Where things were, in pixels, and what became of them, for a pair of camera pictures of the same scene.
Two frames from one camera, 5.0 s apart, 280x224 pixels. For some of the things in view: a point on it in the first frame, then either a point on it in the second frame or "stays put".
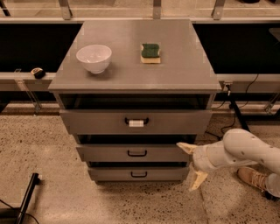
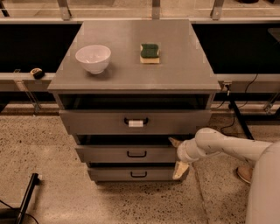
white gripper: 200,158 → 182,152
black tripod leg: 234,105 stays put
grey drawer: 131,153 stays put
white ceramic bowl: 95,58 stays put
